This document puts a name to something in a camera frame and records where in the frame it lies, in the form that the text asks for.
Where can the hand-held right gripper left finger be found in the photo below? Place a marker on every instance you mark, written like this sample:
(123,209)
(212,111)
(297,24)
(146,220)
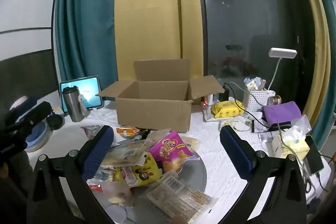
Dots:
(98,153)

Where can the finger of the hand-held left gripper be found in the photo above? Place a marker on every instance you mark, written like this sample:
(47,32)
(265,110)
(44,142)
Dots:
(39,109)

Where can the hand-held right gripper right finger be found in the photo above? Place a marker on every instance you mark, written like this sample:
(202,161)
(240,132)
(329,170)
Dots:
(236,153)

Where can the blue white snack packet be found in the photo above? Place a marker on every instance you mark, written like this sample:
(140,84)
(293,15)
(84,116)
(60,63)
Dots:
(105,175)

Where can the clear packet with barcode label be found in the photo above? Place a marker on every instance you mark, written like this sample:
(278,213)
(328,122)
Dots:
(123,154)

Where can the pink snack bag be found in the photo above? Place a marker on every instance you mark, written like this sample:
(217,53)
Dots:
(170,148)

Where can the cardboard box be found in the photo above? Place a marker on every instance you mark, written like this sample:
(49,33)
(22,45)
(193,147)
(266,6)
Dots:
(152,113)

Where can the black round object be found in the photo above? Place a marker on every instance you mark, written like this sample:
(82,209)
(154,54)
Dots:
(55,121)

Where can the red white snack packet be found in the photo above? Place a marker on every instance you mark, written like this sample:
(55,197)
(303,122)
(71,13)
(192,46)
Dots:
(90,130)

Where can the blue bowl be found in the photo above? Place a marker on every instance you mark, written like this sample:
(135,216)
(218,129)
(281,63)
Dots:
(36,137)

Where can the stainless steel tumbler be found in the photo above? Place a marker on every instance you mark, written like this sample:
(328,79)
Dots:
(72,106)

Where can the orange snack bag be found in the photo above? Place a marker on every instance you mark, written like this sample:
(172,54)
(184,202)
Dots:
(127,131)

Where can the white tray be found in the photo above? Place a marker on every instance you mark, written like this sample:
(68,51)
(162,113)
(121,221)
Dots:
(212,119)

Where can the small tan biscuit packet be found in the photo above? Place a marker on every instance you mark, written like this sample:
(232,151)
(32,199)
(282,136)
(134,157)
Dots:
(190,141)

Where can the yellow snack bag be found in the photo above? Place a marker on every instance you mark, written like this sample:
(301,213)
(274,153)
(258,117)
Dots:
(141,174)

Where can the black notebook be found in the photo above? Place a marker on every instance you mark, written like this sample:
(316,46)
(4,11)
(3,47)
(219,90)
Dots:
(278,126)

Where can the tablet with teal screen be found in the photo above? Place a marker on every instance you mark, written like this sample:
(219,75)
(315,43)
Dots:
(89,90)

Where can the black power adapter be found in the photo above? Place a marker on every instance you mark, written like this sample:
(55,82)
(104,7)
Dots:
(224,96)

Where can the yellow tissue pack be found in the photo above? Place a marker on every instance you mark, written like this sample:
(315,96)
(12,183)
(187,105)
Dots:
(294,145)

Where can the purple cloth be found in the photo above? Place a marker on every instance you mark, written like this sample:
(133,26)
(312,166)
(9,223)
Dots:
(281,112)

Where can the brown tape roll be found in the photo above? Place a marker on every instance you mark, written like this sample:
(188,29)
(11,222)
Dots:
(274,100)

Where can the long clear biscuit packet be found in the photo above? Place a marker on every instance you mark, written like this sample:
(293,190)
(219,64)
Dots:
(181,197)

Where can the clear plastic bag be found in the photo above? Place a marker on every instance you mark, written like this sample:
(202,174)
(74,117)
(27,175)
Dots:
(304,123)

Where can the black phone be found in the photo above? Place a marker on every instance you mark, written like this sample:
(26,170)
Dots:
(315,158)

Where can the teal curtain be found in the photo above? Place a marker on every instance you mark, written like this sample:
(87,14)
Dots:
(86,16)
(322,127)

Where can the white desk lamp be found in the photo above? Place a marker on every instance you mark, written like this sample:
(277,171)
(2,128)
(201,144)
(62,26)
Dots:
(282,53)

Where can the yellow curtain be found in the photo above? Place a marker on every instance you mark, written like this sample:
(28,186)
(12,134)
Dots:
(319,43)
(147,3)

